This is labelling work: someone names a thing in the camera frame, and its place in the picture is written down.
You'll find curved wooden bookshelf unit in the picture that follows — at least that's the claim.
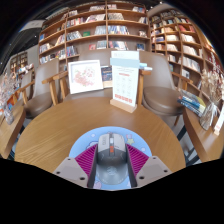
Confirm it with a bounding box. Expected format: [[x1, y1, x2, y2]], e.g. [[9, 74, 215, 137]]
[[148, 9, 224, 98]]

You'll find white hanging ceiling panel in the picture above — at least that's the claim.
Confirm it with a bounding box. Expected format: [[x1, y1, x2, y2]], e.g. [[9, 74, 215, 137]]
[[19, 19, 46, 33]]

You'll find round light blue mouse pad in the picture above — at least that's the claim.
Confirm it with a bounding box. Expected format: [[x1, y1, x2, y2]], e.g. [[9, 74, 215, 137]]
[[68, 125, 153, 192]]

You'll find wide wooden bookshelf unit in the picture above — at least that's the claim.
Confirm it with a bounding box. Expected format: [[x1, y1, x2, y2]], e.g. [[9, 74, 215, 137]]
[[37, 3, 150, 68]]

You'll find small white table sign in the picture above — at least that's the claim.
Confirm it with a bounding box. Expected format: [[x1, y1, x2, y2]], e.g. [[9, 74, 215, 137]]
[[213, 104, 224, 137]]

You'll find dark book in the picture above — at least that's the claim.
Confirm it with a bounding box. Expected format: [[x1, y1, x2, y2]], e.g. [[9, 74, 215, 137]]
[[100, 65, 114, 89]]

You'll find glass vase with beige flowers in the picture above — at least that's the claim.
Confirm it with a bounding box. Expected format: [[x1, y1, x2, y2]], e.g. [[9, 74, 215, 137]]
[[199, 68, 224, 132]]

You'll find small distant wooden bookshelf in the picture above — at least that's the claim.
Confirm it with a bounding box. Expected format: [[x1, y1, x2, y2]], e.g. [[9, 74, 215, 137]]
[[8, 51, 29, 73]]

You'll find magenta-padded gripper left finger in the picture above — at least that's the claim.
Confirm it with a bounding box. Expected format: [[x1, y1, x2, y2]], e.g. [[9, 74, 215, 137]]
[[52, 144, 100, 189]]

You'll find white sign on wooden base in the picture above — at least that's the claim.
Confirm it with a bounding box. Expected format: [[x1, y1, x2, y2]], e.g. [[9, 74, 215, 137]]
[[109, 50, 141, 114]]

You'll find round wooden side table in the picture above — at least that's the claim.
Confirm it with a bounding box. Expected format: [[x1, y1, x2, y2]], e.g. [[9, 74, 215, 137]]
[[0, 104, 27, 160], [181, 106, 224, 164]]

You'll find grey computer mouse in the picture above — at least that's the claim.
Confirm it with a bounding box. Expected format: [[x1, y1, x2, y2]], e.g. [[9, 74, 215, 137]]
[[94, 132, 132, 186]]

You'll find stack of books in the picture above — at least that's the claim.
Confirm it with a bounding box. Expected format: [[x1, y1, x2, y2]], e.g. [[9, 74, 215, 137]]
[[176, 88, 208, 118]]

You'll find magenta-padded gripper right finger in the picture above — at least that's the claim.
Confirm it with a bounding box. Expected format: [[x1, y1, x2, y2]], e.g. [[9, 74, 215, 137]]
[[125, 144, 174, 188]]

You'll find white framed flower picture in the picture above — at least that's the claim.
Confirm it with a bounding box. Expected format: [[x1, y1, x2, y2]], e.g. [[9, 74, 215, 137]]
[[67, 59, 104, 95]]

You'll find light blue book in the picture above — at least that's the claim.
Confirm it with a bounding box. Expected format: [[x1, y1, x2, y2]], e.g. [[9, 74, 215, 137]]
[[138, 62, 154, 72]]

